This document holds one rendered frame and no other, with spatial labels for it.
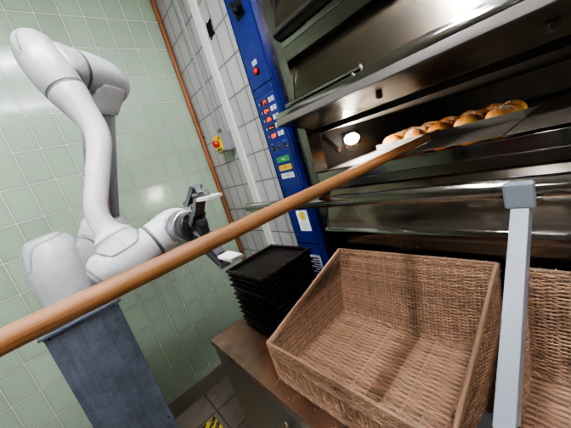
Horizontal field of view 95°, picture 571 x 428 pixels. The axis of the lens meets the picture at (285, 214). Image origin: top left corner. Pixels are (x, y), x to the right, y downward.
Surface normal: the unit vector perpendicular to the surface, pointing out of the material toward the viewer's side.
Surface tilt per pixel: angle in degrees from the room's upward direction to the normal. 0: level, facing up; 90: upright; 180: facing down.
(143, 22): 90
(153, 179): 90
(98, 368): 90
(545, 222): 70
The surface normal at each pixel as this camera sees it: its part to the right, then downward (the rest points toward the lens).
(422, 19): -0.77, 0.01
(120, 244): 0.39, -0.33
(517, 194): -0.72, 0.36
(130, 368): 0.67, -0.04
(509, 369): -0.70, -0.43
